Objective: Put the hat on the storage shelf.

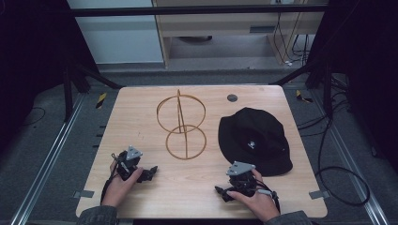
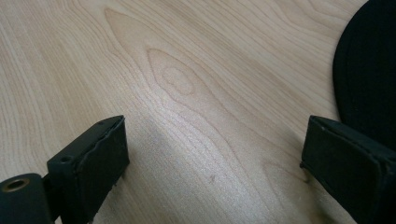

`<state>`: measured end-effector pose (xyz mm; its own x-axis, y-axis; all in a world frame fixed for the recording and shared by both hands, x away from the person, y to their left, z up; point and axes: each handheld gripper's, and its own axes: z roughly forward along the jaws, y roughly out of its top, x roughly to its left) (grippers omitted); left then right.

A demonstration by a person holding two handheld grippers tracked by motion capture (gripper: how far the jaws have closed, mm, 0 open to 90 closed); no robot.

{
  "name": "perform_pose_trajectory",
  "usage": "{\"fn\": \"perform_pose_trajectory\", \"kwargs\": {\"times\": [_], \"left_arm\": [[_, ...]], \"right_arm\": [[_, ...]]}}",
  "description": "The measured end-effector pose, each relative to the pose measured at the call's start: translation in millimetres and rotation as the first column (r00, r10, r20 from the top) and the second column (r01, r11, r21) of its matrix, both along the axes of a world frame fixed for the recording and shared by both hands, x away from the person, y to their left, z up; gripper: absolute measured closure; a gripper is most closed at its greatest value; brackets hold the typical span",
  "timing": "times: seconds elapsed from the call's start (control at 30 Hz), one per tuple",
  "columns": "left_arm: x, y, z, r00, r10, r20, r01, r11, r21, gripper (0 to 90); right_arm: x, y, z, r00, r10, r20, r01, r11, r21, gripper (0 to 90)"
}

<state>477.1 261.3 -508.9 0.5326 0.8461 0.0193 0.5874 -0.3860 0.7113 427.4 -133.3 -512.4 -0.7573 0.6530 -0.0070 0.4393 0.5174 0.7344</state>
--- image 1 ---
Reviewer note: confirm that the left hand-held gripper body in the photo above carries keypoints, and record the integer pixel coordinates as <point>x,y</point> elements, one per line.
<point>129,164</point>

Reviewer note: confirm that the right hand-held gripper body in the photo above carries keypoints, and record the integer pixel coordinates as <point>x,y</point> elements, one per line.
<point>242,181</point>

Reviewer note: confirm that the black bucket hat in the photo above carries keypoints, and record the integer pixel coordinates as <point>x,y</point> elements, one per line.
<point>250,131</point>

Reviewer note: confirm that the person's right hand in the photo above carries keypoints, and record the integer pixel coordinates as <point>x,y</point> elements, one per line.
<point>259,204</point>

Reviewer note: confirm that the person's left hand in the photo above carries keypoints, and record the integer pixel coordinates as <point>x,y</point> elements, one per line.
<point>117,191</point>

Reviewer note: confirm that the yellow black striped tape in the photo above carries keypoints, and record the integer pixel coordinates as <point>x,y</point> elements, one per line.
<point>101,100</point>
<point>302,97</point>

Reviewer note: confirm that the grey table grommet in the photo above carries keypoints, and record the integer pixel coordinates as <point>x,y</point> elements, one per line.
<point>232,97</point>

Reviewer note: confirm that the black metal stand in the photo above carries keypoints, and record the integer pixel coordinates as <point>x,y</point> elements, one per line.
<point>327,90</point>
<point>67,93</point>

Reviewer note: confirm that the white cabinet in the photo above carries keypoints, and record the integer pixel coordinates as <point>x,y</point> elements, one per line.
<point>119,40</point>

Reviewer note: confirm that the dark curtain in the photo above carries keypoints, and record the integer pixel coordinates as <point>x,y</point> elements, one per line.
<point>366,68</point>
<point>31,62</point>

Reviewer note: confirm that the light wooden desk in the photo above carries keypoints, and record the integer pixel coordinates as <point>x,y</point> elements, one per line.
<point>219,25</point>

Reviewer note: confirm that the black horizontal bar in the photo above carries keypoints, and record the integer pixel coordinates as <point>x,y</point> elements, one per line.
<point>187,10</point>

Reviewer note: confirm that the grey table bracket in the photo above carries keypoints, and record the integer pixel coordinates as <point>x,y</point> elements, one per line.
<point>83,194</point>
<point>319,194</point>

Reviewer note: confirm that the metal floor rail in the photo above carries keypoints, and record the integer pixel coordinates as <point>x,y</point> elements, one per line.
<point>347,162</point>
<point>47,162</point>

